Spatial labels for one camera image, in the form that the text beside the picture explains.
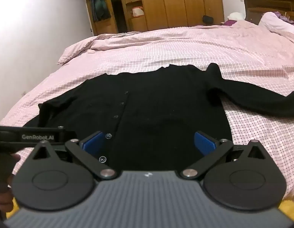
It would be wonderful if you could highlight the dark wooden headboard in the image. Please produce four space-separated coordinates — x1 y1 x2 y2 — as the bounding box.
242 0 294 25

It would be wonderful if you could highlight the pink and white container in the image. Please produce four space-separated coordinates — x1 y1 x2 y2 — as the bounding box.
131 6 145 18

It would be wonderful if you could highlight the pink checked duvet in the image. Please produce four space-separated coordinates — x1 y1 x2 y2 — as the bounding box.
2 25 294 202

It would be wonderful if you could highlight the black button cardigan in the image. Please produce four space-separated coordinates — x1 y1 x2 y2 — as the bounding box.
22 63 294 172

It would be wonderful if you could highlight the wooden wardrobe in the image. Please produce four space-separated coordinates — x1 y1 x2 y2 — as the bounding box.
71 0 225 36

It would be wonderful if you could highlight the yellow cloth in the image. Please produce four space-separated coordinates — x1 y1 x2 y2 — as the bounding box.
278 199 294 222

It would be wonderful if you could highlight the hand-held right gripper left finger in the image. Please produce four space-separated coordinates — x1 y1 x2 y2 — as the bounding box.
31 131 118 180

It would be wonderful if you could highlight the purple patterned cloth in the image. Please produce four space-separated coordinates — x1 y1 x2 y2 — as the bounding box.
275 11 294 27

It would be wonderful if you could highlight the pale pink pillow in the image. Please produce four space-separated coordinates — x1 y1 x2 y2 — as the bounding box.
258 12 294 35

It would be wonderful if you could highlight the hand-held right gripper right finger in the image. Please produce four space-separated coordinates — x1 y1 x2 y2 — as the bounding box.
180 131 267 180

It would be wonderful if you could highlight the dark hanging jacket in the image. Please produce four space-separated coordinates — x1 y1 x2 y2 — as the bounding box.
85 0 112 23

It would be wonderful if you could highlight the person's left hand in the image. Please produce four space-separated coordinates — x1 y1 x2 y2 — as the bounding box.
0 154 21 213

